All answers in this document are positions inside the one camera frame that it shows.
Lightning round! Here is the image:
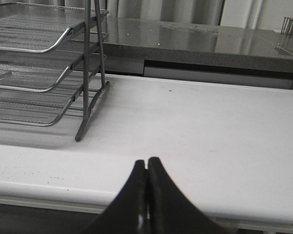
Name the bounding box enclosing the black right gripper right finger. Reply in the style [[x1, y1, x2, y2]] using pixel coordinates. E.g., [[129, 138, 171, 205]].
[[148, 157, 226, 234]]

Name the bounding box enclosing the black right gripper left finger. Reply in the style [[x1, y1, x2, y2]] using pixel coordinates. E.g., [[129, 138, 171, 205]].
[[83, 160, 147, 234]]

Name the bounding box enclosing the silver mesh tray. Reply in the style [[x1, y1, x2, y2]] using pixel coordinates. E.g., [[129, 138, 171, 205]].
[[0, 40, 108, 93], [0, 2, 110, 54], [0, 80, 106, 127]]

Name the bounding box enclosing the silver bottom mesh tray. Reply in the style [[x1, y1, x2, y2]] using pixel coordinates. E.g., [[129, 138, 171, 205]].
[[0, 80, 106, 127]]

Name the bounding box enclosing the grey stone counter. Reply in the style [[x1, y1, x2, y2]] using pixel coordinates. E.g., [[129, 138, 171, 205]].
[[103, 16, 293, 73]]

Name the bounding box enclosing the silver top mesh tray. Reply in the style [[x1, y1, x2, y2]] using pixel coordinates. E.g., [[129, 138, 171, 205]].
[[0, 2, 110, 54]]

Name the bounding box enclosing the small wire rack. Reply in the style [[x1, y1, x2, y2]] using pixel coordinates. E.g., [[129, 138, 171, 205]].
[[280, 17, 293, 35]]

